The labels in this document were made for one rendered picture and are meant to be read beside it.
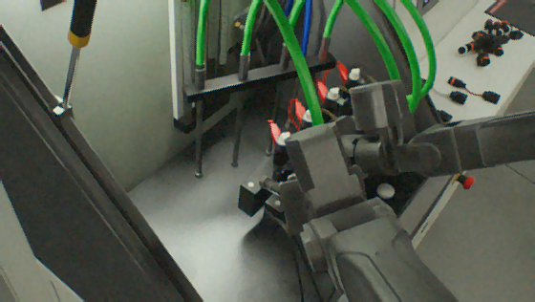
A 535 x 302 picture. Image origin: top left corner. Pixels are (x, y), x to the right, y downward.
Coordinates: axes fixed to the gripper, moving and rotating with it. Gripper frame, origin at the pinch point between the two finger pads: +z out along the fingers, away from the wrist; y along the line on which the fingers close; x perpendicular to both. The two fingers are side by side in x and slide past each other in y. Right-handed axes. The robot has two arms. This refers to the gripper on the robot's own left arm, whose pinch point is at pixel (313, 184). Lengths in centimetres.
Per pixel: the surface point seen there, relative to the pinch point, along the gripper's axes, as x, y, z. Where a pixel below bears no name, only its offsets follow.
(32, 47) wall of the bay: -26.8, 33.5, 6.0
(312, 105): -11.5, -1.1, -8.1
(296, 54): -17.8, -0.5, -7.5
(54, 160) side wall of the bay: -11.8, 30.8, -5.5
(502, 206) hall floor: 63, -94, 147
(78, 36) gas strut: -23.4, 20.2, -20.6
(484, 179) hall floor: 53, -93, 159
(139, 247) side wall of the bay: 1.3, 23.8, -5.3
